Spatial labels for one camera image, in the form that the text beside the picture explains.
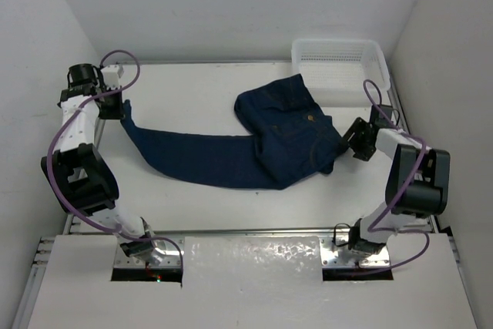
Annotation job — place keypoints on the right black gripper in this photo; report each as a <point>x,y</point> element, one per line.
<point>350,139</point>

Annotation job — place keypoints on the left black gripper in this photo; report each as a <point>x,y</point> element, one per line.
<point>118,112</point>

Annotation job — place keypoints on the dark blue denim trousers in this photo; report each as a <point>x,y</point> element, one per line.
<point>289,139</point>

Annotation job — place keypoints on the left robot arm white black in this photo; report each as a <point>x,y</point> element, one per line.
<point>78,175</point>

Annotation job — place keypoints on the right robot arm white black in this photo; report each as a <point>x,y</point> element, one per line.
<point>417,184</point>

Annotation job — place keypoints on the white plastic basket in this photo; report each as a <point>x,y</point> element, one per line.
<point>334,70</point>

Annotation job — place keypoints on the white front cover board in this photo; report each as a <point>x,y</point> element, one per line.
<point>247,282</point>

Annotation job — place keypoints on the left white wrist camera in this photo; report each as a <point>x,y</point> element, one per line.
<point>111,76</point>

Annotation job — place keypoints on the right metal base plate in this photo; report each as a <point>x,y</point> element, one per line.
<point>333,257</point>

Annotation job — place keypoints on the metal base plate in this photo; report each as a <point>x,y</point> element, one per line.
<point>154,254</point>
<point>333,257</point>

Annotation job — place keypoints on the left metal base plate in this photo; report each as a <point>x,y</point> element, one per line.
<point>154,254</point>

